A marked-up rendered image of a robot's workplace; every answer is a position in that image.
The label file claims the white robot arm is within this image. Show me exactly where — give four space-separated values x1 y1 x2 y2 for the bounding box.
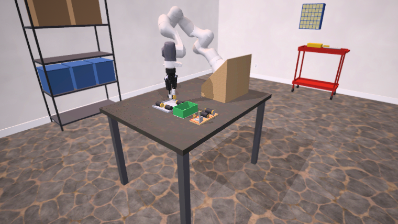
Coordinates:
158 6 225 73

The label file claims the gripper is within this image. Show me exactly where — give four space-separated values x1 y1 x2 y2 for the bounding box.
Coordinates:
164 68 178 98

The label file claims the green open box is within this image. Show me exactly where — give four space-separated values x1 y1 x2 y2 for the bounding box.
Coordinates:
173 101 198 119

